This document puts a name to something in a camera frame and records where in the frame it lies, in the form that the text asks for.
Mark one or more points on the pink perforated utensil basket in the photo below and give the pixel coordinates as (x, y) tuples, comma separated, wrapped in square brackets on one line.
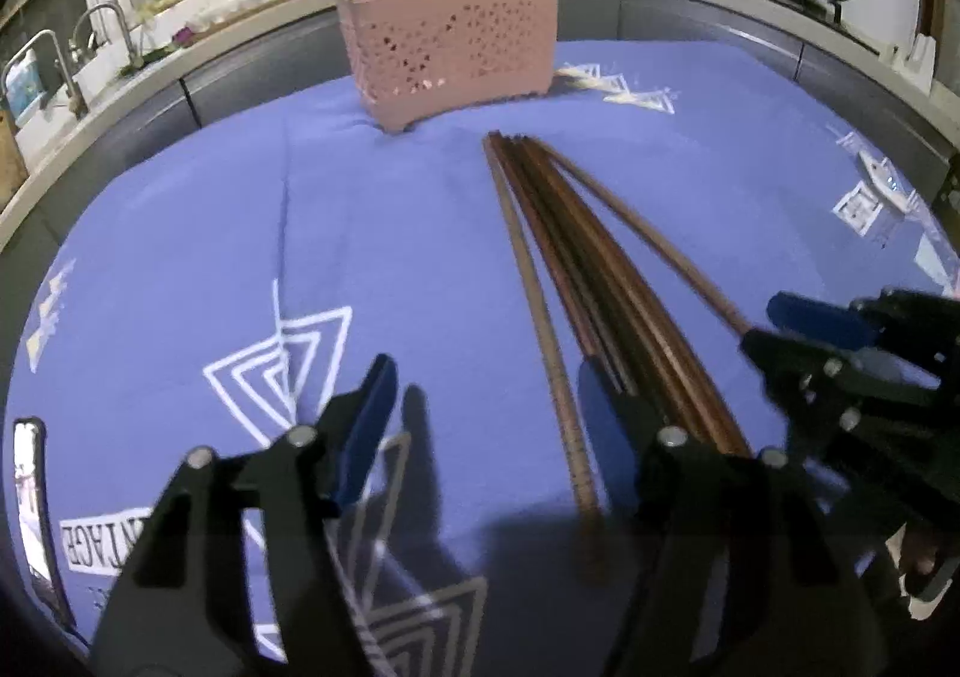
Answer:
[(450, 47)]

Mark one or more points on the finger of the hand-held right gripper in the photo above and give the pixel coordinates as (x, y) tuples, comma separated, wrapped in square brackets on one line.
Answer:
[(810, 317), (780, 355)]

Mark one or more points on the light brown wooden chopstick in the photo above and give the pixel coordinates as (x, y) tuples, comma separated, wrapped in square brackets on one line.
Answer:
[(537, 317)]

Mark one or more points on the person's right hand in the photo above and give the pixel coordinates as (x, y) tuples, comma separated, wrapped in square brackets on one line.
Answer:
[(919, 564)]

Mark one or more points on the blue printed tablecloth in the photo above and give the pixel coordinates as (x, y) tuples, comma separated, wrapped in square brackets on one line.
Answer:
[(187, 235)]

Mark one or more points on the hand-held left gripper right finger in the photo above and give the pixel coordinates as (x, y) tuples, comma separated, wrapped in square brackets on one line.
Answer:
[(600, 422)]

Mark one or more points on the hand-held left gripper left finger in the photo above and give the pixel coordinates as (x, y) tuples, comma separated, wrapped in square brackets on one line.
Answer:
[(367, 422)]

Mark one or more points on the white-framed flat object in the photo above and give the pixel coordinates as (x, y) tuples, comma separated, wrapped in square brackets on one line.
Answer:
[(30, 497)]

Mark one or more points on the blue label detergent bottle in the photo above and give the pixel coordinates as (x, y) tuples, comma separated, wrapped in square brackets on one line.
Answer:
[(21, 85)]

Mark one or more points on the bundle of dark wooden chopsticks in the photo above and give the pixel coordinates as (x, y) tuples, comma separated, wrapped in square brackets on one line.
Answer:
[(600, 287)]

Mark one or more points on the steel sink faucet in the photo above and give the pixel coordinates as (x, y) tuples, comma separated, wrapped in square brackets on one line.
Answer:
[(69, 85)]

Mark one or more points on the green leafy vegetables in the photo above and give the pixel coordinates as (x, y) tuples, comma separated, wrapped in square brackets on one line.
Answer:
[(150, 59)]

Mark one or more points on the purple plastic item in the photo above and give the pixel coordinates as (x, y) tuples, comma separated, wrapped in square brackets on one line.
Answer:
[(184, 36)]

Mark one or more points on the tall curved steel faucet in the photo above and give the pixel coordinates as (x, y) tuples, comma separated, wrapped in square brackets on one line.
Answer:
[(133, 47)]

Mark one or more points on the dark brown wooden chopstick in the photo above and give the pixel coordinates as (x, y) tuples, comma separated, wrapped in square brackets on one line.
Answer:
[(652, 243)]

